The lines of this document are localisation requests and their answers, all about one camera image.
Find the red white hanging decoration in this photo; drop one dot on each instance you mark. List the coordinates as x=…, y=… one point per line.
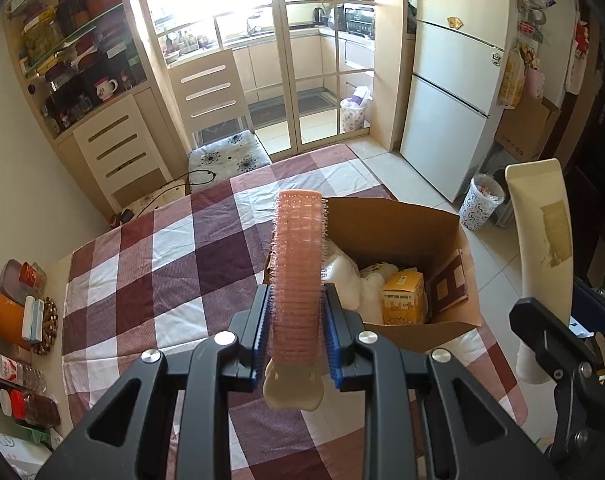
x=577, y=60

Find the white bin with squiggle pattern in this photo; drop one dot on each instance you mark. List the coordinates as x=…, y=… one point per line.
x=480, y=205

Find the green plastic item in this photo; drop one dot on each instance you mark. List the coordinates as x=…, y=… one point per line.
x=42, y=436

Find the grey floor appliance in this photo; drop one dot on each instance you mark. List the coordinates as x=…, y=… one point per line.
x=502, y=210

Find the dark kitchen floor mat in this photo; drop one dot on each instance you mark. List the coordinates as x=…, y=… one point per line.
x=307, y=102

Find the small white green box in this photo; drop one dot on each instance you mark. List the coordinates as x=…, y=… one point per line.
x=27, y=317

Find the black white fridge magnet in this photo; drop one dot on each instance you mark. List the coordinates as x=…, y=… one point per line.
x=497, y=56

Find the maroon white checked tablecloth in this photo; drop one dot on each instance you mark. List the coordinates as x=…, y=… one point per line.
x=182, y=270

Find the yellow hanging mesh bag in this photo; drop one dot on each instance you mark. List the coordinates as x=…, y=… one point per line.
x=512, y=80

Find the orange container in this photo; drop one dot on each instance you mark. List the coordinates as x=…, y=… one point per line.
x=5, y=317

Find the red printed cup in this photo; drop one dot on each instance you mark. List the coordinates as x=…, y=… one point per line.
x=31, y=274

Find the patterned bin with purple bag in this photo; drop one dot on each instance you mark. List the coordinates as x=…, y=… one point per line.
x=354, y=115

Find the white paper sheet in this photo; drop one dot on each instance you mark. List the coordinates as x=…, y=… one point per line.
x=10, y=452

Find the flat cardboard sheet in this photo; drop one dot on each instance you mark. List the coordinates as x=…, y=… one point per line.
x=525, y=127

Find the wooden beaded trivet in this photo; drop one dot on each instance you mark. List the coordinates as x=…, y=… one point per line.
x=51, y=327

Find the pink hanging bag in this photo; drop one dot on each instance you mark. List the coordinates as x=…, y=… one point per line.
x=534, y=84

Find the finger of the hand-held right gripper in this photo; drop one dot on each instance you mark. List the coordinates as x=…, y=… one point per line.
x=532, y=320
x=587, y=305

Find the shelf of storage jars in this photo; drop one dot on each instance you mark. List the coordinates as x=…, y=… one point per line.
x=62, y=30

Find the small white blue box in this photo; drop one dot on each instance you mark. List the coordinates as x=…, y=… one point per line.
x=39, y=320

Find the beige kitchen cabinets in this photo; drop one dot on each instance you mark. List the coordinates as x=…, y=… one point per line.
x=262, y=65

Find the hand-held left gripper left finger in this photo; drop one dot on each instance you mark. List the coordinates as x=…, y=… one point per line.
x=262, y=340

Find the cream display cabinet with drawers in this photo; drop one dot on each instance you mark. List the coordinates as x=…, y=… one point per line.
x=117, y=145

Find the electric kettle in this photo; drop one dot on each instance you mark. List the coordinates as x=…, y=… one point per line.
x=320, y=16

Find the black toaster oven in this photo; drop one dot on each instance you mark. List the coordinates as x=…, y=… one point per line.
x=358, y=19

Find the yellow fridge magnet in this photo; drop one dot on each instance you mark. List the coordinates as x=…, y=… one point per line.
x=454, y=22

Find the pink hair roller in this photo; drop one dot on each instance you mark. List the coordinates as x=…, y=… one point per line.
x=297, y=270

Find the black power adapter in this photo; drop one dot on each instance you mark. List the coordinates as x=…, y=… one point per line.
x=127, y=215

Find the red-lidded jar with dark contents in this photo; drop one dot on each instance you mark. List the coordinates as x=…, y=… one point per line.
x=32, y=407

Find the clear bottle with red label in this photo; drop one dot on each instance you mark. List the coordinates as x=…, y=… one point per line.
x=12, y=370

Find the floral seat cushion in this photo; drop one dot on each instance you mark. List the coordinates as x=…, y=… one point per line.
x=230, y=152

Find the white refrigerator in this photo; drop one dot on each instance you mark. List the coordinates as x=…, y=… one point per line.
x=452, y=110

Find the cream envelope with brown tape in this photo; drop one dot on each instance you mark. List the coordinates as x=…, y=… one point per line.
x=537, y=240

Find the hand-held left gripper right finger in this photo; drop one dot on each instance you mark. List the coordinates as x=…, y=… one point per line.
x=335, y=350

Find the glass sliding doors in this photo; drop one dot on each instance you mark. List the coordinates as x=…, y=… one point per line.
x=286, y=60

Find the pale dotted seat cushion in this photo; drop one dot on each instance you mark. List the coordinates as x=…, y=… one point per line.
x=152, y=200

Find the white mug with red pattern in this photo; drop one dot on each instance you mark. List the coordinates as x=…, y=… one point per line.
x=104, y=90

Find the yellow cartoon carton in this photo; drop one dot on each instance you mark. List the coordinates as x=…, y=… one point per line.
x=405, y=300

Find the brown cardboard box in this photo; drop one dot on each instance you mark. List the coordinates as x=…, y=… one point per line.
x=397, y=230

